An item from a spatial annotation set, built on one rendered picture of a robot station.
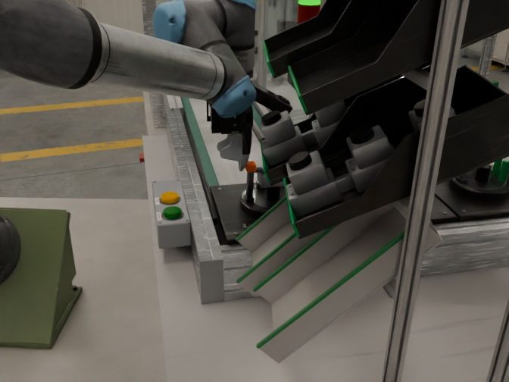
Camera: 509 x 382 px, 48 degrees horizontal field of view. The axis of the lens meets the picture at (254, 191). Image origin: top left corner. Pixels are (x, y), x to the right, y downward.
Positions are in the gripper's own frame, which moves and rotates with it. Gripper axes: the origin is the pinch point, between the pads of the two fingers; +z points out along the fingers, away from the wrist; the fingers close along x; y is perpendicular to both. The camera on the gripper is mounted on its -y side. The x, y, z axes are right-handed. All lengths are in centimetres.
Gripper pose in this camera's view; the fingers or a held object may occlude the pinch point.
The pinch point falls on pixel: (244, 164)
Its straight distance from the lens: 117.2
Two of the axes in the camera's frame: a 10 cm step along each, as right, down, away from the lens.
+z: -0.2, 8.9, 4.5
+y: -9.8, 0.8, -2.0
